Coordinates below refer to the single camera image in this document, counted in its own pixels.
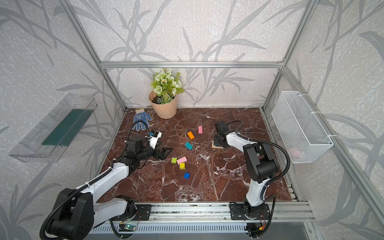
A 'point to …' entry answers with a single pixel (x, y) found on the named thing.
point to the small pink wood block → (200, 129)
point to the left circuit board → (123, 227)
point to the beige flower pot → (165, 111)
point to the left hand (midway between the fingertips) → (168, 141)
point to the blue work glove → (141, 115)
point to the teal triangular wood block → (188, 145)
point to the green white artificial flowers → (166, 86)
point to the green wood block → (174, 160)
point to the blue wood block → (186, 175)
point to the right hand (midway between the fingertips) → (220, 137)
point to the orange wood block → (190, 135)
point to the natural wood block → (214, 146)
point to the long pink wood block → (183, 159)
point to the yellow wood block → (182, 166)
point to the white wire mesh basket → (300, 130)
